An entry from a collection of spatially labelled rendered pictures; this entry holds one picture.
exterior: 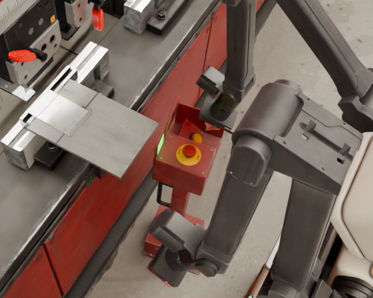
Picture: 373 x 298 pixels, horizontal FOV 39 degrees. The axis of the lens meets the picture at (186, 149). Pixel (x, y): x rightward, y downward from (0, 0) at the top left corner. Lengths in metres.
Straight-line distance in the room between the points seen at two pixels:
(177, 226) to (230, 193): 0.24
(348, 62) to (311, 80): 1.78
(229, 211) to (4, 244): 0.70
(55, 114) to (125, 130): 0.18
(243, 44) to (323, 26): 0.21
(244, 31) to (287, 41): 1.85
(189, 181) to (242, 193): 0.85
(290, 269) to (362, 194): 0.18
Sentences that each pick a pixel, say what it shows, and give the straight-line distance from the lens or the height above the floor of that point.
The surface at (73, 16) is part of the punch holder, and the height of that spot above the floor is 1.22.
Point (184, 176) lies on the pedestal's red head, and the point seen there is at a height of 0.75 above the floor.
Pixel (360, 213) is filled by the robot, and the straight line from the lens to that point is 0.88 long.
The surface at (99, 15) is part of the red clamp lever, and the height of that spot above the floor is 1.21.
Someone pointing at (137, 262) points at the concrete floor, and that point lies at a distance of 2.20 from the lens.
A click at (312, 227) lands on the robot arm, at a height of 1.47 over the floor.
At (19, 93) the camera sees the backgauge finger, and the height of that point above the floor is 1.00.
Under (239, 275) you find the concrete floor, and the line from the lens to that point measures 2.22.
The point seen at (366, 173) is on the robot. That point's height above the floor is 1.34.
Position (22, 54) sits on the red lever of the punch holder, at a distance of 1.04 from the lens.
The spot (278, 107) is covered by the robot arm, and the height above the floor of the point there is 1.63.
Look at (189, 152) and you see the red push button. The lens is 1.49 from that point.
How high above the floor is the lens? 2.07
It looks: 58 degrees down
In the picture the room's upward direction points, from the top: 10 degrees clockwise
